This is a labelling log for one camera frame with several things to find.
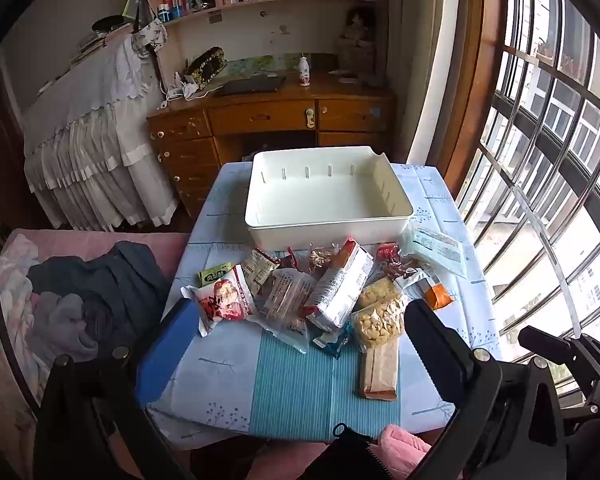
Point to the orange and white snack packet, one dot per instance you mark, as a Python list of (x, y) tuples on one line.
[(435, 295)]

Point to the beige packet with red trim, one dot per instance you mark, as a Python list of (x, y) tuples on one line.
[(257, 267)]

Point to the white drawer child lock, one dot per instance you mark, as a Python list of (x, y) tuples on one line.
[(310, 117)]

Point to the clear packet with dark cake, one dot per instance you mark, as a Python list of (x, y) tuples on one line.
[(290, 260)]

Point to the floral cloth pouch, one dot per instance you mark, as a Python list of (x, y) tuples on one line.
[(150, 36)]

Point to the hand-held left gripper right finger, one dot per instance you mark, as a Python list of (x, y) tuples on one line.
[(437, 355)]

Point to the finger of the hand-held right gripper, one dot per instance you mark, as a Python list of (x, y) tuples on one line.
[(580, 355)]

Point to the black laptop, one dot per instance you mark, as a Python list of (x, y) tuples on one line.
[(250, 85)]

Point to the green framed board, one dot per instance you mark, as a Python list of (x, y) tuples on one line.
[(132, 5)]

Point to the blue patterned tablecloth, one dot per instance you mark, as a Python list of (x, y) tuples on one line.
[(230, 375)]

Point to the green map sheet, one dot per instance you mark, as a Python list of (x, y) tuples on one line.
[(252, 65)]

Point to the long brown wafer packet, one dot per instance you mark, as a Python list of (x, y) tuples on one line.
[(380, 372)]

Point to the small teal snack packet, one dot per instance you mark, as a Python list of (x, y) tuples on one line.
[(337, 344)]

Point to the white lace cover cloth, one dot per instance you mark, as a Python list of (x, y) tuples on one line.
[(95, 130)]

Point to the black round hat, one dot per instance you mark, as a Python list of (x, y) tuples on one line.
[(110, 23)]

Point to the group of toiletry bottles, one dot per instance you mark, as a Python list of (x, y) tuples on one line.
[(180, 1)]

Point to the pale green snack packet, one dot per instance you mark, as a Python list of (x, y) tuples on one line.
[(437, 249)]

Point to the red round candy packet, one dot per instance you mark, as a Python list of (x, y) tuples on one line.
[(387, 255)]

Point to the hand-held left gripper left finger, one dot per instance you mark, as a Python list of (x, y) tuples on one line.
[(167, 350)]

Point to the pile of dark clothes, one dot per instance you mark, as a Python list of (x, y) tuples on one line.
[(100, 295)]

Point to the pink bedsheet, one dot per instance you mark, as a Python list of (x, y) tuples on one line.
[(80, 240)]

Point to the white yogurt bottle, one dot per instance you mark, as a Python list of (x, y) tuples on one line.
[(304, 72)]

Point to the wooden desk with drawers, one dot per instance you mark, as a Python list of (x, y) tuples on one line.
[(260, 115)]

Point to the wicker basket with doll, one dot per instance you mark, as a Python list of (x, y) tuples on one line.
[(356, 55)]

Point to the clear bag of peanuts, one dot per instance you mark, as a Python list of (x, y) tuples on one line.
[(377, 325)]

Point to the striped clear pastry packet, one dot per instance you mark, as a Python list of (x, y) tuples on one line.
[(285, 300)]

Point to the white plastic storage bin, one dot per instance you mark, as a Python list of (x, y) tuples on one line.
[(325, 200)]

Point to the large white biscuit packet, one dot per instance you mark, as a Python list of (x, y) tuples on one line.
[(340, 285)]

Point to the metal window grille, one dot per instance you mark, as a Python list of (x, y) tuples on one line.
[(555, 160)]

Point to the small green snack packet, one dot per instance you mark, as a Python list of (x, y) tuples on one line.
[(215, 274)]

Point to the red and white snack packet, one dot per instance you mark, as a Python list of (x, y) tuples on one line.
[(222, 305)]

